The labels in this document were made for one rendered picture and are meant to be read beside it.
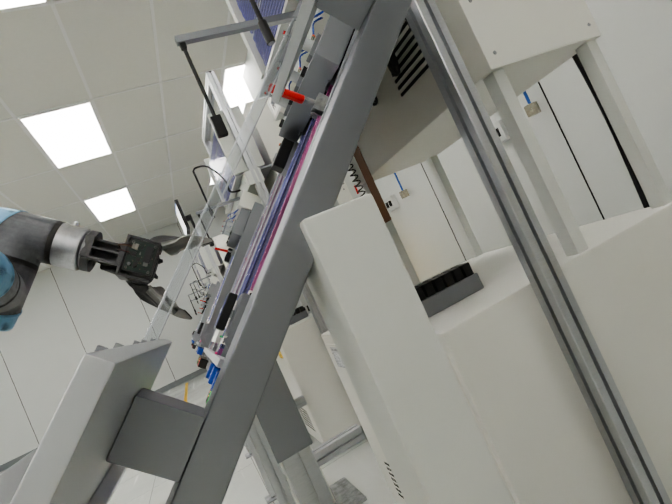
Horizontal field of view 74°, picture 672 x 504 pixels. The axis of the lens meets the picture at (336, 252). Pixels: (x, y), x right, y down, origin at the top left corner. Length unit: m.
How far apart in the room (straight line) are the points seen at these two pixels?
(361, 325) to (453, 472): 0.12
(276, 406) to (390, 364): 0.30
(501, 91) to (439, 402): 0.71
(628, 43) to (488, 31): 1.40
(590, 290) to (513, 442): 0.31
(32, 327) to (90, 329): 0.94
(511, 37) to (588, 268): 0.46
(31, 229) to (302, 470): 0.56
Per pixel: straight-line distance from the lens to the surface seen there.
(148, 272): 0.81
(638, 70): 2.34
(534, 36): 1.06
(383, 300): 0.33
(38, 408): 9.84
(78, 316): 9.65
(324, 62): 0.85
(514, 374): 0.81
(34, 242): 0.86
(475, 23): 0.98
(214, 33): 1.07
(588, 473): 0.93
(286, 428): 0.61
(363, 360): 0.32
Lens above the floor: 0.78
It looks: 2 degrees up
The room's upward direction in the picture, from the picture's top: 24 degrees counter-clockwise
